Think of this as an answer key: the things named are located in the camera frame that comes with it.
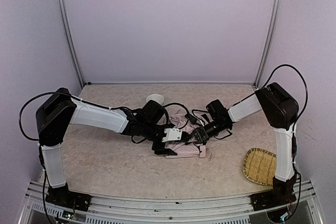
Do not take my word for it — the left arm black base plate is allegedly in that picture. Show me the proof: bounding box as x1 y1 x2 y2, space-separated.
46 191 91 212

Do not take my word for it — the aluminium corner post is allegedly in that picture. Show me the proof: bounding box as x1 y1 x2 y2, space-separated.
253 0 281 88
57 0 86 88

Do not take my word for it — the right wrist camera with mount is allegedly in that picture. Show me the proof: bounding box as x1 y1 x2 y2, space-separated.
184 109 210 126

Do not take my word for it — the left aluminium corner post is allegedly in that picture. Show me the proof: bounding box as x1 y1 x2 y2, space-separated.
57 0 86 88

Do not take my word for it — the pink and black folding umbrella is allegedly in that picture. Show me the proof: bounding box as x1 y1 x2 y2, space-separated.
164 107 214 162

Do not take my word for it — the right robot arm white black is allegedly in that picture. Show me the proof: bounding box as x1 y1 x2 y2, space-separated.
191 82 299 200

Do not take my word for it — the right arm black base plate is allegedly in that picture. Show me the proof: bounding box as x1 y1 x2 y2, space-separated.
250 190 296 211

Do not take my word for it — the aluminium front rail frame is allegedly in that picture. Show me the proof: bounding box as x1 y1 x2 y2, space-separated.
18 179 323 224

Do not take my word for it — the light blue ceramic mug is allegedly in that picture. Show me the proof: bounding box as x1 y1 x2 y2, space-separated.
146 93 164 105

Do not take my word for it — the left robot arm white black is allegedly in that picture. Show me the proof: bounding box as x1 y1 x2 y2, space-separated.
36 88 182 195

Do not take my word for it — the woven bamboo tray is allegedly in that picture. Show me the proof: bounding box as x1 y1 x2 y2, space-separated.
243 147 277 187

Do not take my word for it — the right aluminium corner post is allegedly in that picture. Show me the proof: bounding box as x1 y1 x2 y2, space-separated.
253 0 281 88

